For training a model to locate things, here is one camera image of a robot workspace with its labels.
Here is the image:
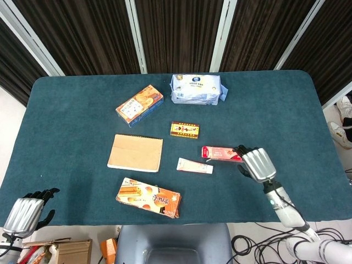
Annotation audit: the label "grey plastic bin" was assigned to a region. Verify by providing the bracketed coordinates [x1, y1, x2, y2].
[113, 223, 234, 264]

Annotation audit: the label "brown kraft notebook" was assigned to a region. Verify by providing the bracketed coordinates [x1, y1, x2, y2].
[107, 134, 164, 173]

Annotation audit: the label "orange and blue biscuit box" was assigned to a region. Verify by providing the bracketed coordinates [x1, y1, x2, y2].
[115, 84, 164, 128]

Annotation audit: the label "light blue tissue pack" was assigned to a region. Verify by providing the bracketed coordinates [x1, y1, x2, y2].
[169, 74, 229, 106]

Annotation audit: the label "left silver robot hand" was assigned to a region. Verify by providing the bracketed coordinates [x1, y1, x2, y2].
[2, 188, 61, 239]

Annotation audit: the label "red toothpaste box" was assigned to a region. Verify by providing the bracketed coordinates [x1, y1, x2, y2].
[201, 146, 245, 163]

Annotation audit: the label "brown cardboard box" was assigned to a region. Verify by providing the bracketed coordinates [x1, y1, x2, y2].
[24, 238, 93, 264]

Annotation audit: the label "small yellow and red box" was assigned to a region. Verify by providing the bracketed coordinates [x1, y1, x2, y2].
[170, 121, 201, 140]

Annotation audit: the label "white sneaker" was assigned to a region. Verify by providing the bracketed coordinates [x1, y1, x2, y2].
[337, 96, 352, 119]
[329, 121, 352, 150]

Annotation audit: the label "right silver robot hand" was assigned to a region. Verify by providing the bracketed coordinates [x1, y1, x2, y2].
[233, 145, 277, 184]

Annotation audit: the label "orange wafer stick box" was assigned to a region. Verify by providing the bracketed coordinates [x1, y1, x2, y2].
[115, 177, 182, 219]

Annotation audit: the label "white toothpaste tube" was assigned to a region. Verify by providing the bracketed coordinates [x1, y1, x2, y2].
[176, 157, 214, 175]

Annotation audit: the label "teal table cloth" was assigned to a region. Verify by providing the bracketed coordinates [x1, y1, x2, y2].
[0, 69, 352, 228]

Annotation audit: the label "black floor cables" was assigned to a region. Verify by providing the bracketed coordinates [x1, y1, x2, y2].
[225, 221, 347, 264]

